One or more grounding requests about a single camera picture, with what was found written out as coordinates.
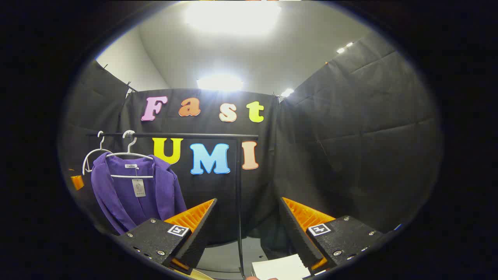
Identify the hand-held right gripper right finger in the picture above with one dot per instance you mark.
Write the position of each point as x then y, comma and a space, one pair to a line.
299, 237

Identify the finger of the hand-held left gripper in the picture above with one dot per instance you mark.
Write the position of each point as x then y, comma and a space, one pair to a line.
77, 182

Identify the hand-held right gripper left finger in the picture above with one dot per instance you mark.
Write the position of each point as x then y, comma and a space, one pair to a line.
196, 241

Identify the purple ribbed jacket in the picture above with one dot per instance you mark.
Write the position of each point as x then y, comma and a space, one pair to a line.
116, 194

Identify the white plastic clothes hanger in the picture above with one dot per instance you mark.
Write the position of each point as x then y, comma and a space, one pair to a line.
84, 165
132, 177

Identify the black metal clothes rack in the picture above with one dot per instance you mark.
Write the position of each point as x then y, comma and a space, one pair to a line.
194, 135

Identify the black backdrop cloth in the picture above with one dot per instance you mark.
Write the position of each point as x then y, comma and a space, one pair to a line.
350, 136

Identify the large ceiling light panel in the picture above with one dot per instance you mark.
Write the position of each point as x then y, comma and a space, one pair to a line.
233, 15

